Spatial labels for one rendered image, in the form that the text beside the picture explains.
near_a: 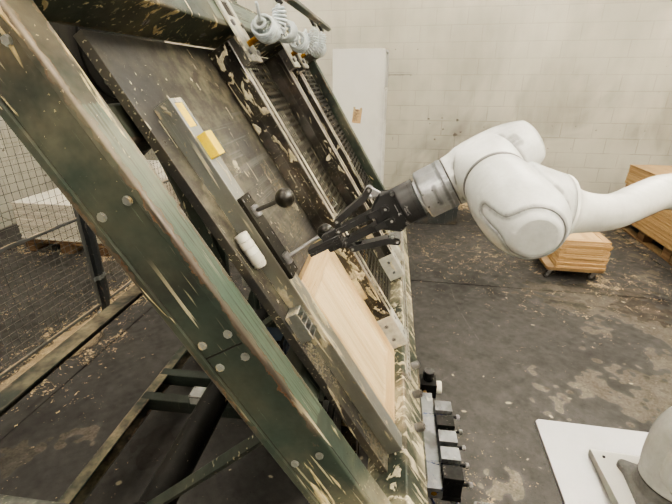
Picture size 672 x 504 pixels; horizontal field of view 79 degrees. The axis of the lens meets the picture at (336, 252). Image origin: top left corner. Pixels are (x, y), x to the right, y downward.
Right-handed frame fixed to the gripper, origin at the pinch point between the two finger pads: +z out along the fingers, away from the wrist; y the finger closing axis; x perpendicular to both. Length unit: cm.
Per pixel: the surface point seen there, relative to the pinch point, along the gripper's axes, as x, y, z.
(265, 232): 3.0, -7.1, 10.9
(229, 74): 44, -44, 13
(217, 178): 2.0, -21.2, 12.7
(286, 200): -2.4, -11.4, 1.2
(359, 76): 412, -41, 6
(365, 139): 412, 21, 32
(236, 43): 45, -49, 7
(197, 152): 2.0, -27.2, 13.2
